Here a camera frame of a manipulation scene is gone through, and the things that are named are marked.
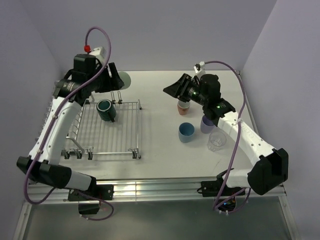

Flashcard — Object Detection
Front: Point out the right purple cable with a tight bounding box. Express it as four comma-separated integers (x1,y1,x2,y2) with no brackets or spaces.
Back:
203,59,252,212

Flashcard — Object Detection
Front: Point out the light green cup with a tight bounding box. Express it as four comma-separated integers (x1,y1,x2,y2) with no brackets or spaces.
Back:
118,71,132,90

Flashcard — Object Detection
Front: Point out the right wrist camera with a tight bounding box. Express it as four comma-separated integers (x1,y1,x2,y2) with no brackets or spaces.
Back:
193,61,206,80

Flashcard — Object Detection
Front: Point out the dark green mug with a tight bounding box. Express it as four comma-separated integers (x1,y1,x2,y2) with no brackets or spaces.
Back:
96,99,117,123

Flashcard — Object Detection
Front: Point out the clear glass tumbler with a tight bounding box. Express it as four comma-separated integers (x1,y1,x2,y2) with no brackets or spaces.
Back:
207,131,227,152

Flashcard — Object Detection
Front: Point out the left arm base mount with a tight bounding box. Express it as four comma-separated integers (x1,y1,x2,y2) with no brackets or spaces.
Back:
67,184,114,216

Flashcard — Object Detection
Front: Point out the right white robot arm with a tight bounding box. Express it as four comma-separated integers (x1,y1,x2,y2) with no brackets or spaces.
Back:
163,73,289,196

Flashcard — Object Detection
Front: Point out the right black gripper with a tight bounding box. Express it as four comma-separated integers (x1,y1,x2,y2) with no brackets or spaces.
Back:
163,73,208,106

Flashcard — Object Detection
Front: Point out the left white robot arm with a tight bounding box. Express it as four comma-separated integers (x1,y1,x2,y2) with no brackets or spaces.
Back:
16,54,125,200

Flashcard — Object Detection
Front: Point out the white wire dish rack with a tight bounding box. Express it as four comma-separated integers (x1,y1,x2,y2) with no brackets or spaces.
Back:
60,91,142,160

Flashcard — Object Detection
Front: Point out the lilac cup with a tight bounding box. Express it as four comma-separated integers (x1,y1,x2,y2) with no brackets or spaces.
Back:
200,115,215,134

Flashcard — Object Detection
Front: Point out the blue cup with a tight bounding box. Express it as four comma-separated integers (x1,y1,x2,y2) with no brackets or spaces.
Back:
178,122,195,143

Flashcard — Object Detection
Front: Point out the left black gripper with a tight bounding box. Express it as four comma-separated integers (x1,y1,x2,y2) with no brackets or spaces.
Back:
87,62,124,94

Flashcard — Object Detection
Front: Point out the pink mug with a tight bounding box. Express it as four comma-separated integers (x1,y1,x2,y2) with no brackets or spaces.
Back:
177,100,191,116

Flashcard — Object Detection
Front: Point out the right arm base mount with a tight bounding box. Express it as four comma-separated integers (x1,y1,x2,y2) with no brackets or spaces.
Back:
196,178,243,197

